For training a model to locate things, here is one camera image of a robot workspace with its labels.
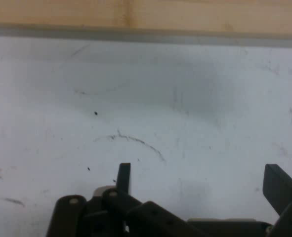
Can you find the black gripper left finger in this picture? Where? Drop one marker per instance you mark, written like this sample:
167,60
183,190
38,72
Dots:
116,205

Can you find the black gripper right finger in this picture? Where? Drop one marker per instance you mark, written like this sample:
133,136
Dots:
281,190

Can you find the bamboo cutting board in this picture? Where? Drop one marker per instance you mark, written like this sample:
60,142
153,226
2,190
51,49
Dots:
160,12

